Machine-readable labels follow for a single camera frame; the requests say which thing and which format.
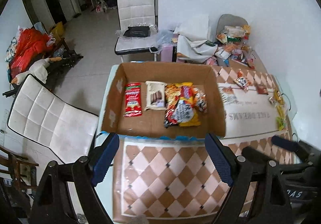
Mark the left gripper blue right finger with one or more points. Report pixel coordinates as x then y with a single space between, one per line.
215 150

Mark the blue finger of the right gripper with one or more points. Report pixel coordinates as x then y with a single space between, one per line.
284 144

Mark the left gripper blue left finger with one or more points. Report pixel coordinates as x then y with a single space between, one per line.
102 157

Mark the yellow panda snack packet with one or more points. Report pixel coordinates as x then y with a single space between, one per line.
243 83

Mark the grey chair with snacks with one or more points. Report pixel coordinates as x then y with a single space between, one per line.
230 23

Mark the green candy packet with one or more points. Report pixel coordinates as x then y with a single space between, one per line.
281 119

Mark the yellow snack packet on mat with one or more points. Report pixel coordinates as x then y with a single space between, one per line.
278 97

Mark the small white wrapped candy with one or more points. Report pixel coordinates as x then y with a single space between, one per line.
272 100

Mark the yellow cheese noodle packet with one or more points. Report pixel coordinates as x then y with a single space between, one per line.
185 114

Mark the red snack packet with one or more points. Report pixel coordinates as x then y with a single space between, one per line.
133 100

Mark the wooden chair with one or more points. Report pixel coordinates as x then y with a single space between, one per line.
14 163

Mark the brown cardboard box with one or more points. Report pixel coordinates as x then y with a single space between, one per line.
151 122

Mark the orange noodle packet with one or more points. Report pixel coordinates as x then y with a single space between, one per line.
172 94

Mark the near white padded chair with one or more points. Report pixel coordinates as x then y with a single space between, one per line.
40 116

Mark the white padded chair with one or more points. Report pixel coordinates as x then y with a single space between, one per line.
40 116
132 13

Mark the white chocolate wafer packet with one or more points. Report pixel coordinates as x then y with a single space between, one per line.
155 95

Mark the white goose plush toy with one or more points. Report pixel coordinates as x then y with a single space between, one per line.
37 69

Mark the pink box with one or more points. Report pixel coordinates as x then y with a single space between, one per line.
166 53

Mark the pile of snack packets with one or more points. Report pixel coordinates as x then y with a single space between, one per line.
232 45

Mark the white cloth pile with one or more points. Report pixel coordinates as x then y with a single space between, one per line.
194 42

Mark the red plastic bag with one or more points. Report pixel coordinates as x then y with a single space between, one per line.
31 44

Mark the far white padded chair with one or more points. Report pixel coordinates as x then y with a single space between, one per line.
132 13

